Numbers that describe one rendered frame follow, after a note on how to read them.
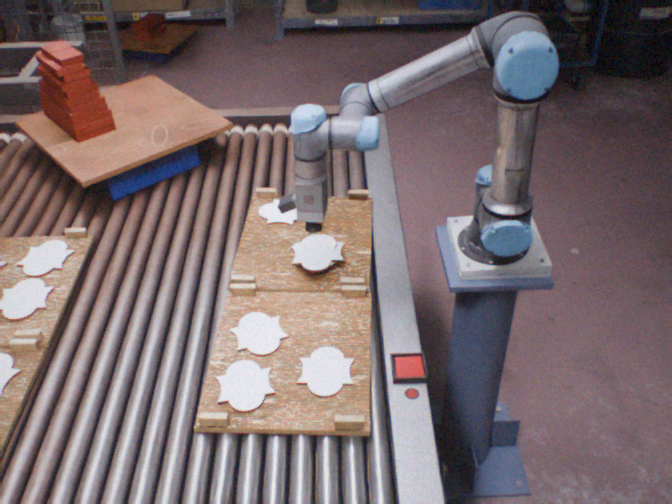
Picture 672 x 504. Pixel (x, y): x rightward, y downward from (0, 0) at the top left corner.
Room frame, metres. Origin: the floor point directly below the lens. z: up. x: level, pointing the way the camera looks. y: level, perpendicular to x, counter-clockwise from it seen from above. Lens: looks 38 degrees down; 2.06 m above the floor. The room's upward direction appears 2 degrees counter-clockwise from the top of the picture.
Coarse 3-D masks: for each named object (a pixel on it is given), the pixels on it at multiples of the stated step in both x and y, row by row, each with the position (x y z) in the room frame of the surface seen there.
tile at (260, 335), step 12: (240, 324) 1.17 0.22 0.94; (252, 324) 1.17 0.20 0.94; (264, 324) 1.17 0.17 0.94; (276, 324) 1.17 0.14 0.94; (240, 336) 1.13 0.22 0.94; (252, 336) 1.13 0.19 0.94; (264, 336) 1.13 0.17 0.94; (276, 336) 1.13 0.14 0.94; (288, 336) 1.13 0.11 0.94; (240, 348) 1.10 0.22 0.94; (252, 348) 1.09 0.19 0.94; (264, 348) 1.09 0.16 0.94; (276, 348) 1.09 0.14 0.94
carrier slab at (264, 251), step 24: (336, 216) 1.60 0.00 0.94; (360, 216) 1.60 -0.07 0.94; (240, 240) 1.50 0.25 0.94; (264, 240) 1.50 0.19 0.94; (288, 240) 1.50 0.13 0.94; (336, 240) 1.49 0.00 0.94; (360, 240) 1.49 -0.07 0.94; (240, 264) 1.40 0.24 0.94; (264, 264) 1.40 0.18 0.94; (288, 264) 1.40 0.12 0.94; (336, 264) 1.39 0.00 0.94; (360, 264) 1.39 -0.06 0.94; (264, 288) 1.31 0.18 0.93; (288, 288) 1.30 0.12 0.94; (312, 288) 1.30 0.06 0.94; (336, 288) 1.30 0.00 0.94
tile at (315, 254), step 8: (304, 240) 1.45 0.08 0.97; (312, 240) 1.45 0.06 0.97; (320, 240) 1.45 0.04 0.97; (296, 248) 1.42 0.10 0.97; (304, 248) 1.42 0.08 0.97; (312, 248) 1.42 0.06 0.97; (320, 248) 1.42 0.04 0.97; (328, 248) 1.41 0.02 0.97; (296, 256) 1.39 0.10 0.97; (304, 256) 1.38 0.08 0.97; (312, 256) 1.38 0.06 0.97; (320, 256) 1.38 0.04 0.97; (328, 256) 1.38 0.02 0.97; (336, 256) 1.38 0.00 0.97; (296, 264) 1.36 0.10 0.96; (304, 264) 1.35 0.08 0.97; (312, 264) 1.35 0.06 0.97; (320, 264) 1.35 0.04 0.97; (328, 264) 1.35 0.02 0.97
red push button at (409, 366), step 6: (396, 360) 1.06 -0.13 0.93; (402, 360) 1.06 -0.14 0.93; (408, 360) 1.06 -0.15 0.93; (414, 360) 1.06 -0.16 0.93; (420, 360) 1.06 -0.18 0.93; (396, 366) 1.04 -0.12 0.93; (402, 366) 1.04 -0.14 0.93; (408, 366) 1.04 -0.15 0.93; (414, 366) 1.04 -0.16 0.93; (420, 366) 1.04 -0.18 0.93; (396, 372) 1.03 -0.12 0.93; (402, 372) 1.03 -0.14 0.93; (408, 372) 1.03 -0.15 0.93; (414, 372) 1.03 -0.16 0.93; (420, 372) 1.03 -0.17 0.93
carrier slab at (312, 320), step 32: (224, 320) 1.20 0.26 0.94; (288, 320) 1.19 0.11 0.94; (320, 320) 1.19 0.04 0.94; (352, 320) 1.18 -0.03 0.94; (224, 352) 1.09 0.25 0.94; (288, 352) 1.09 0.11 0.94; (352, 352) 1.08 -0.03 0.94; (288, 384) 1.00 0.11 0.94; (256, 416) 0.91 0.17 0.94; (288, 416) 0.91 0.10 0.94; (320, 416) 0.91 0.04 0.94
